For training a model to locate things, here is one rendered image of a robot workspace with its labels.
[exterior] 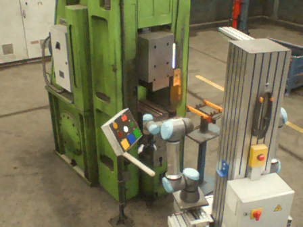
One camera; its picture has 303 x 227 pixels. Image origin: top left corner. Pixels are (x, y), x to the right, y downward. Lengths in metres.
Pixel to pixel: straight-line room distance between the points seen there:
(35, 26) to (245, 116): 6.69
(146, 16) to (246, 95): 1.52
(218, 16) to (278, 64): 9.46
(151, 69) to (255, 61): 1.44
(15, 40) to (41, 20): 0.70
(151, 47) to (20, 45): 5.44
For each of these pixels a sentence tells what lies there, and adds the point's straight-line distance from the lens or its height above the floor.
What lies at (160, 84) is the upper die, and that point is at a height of 1.31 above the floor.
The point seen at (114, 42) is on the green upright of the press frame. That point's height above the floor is 1.75.
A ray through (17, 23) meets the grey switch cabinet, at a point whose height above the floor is 0.89.
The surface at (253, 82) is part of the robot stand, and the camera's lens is 2.00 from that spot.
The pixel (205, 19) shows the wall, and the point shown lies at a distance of 11.17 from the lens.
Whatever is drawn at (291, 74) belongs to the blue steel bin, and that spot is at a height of 0.39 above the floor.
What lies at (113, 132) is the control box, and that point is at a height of 1.13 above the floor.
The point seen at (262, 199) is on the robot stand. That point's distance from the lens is 2.19.
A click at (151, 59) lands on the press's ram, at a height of 1.58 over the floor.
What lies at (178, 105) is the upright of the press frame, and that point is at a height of 0.94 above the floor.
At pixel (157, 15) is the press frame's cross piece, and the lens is 3.33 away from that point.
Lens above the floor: 2.58
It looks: 27 degrees down
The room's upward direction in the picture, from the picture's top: straight up
